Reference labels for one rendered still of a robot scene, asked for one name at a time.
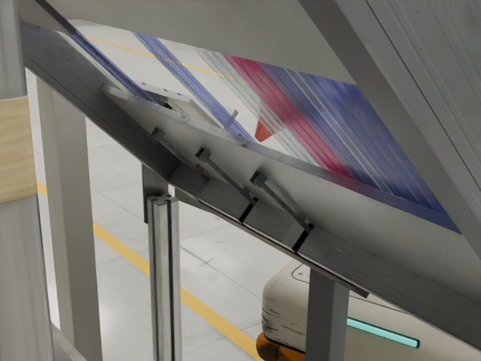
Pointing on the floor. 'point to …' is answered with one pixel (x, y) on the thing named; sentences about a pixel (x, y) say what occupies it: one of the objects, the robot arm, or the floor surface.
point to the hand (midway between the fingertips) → (260, 135)
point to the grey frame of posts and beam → (172, 284)
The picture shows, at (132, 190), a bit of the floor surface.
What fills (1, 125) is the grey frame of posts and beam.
